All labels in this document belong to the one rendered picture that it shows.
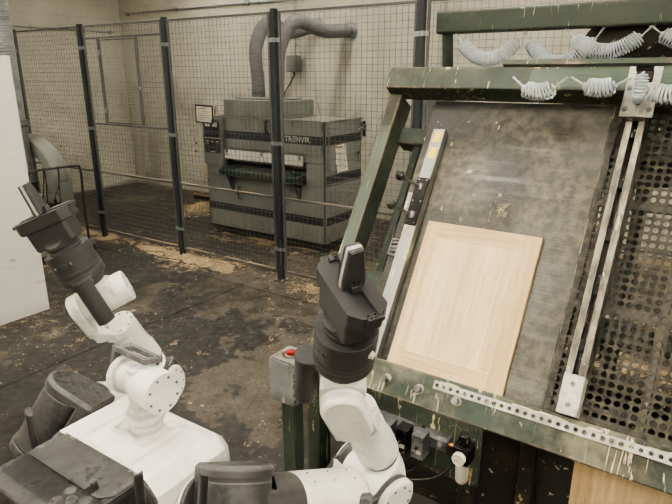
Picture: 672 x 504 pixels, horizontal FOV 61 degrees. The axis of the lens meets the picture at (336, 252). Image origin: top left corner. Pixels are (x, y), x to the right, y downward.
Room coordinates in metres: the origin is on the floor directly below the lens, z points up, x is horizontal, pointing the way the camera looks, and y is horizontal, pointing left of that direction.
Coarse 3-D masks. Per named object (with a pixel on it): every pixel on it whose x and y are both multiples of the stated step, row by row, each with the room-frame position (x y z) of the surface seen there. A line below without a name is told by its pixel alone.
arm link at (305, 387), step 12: (300, 348) 0.73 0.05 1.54; (312, 348) 0.73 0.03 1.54; (300, 360) 0.71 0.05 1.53; (312, 360) 0.71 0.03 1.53; (300, 372) 0.72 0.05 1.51; (312, 372) 0.72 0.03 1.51; (324, 372) 0.69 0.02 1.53; (336, 372) 0.68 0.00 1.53; (348, 372) 0.68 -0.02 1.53; (360, 372) 0.68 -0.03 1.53; (300, 384) 0.73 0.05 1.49; (312, 384) 0.73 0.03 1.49; (324, 384) 0.71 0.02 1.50; (336, 384) 0.71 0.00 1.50; (348, 384) 0.71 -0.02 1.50; (360, 384) 0.71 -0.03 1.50; (300, 396) 0.74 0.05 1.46; (312, 396) 0.74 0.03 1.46
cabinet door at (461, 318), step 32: (448, 224) 2.12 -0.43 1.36; (448, 256) 2.05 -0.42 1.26; (480, 256) 1.99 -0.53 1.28; (512, 256) 1.94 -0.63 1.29; (416, 288) 2.03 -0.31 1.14; (448, 288) 1.98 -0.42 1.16; (480, 288) 1.92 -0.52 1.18; (512, 288) 1.87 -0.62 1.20; (416, 320) 1.96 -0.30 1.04; (448, 320) 1.91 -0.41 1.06; (480, 320) 1.85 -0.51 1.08; (512, 320) 1.80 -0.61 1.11; (416, 352) 1.89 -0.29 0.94; (448, 352) 1.84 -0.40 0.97; (480, 352) 1.79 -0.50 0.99; (512, 352) 1.74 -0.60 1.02; (480, 384) 1.72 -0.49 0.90
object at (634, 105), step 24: (624, 96) 1.99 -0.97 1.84; (648, 120) 2.00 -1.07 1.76; (624, 144) 1.93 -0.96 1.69; (624, 168) 1.92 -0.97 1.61; (624, 192) 1.83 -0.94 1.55; (624, 216) 1.82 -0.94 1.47; (600, 240) 1.78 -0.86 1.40; (600, 264) 1.77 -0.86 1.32; (600, 288) 1.69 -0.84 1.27; (600, 312) 1.65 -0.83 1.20; (576, 336) 1.64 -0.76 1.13; (576, 360) 1.61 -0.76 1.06; (576, 384) 1.55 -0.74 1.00; (576, 408) 1.51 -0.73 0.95
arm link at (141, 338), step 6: (138, 330) 1.11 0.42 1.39; (144, 330) 1.14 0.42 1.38; (132, 336) 1.10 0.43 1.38; (138, 336) 1.11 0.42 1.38; (144, 336) 1.13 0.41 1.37; (150, 336) 1.16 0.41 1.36; (114, 342) 1.10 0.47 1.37; (120, 342) 1.09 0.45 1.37; (126, 342) 1.09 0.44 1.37; (132, 342) 1.10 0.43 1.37; (138, 342) 1.11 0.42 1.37; (144, 342) 1.12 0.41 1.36; (150, 342) 1.14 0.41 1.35; (144, 348) 1.12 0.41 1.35; (150, 348) 1.13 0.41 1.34; (156, 348) 1.15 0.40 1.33; (138, 354) 1.11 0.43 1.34; (162, 354) 1.17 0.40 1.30; (168, 360) 1.16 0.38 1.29; (174, 360) 1.17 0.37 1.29; (162, 366) 1.14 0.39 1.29; (168, 366) 1.15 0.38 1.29; (180, 366) 1.18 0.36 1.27
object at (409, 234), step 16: (432, 144) 2.34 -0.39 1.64; (432, 160) 2.29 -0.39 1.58; (432, 176) 2.27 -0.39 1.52; (416, 224) 2.16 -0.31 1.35; (400, 240) 2.16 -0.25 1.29; (400, 256) 2.12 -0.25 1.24; (400, 272) 2.08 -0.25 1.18; (400, 288) 2.07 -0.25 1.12; (384, 320) 1.99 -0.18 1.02; (384, 336) 1.98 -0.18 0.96
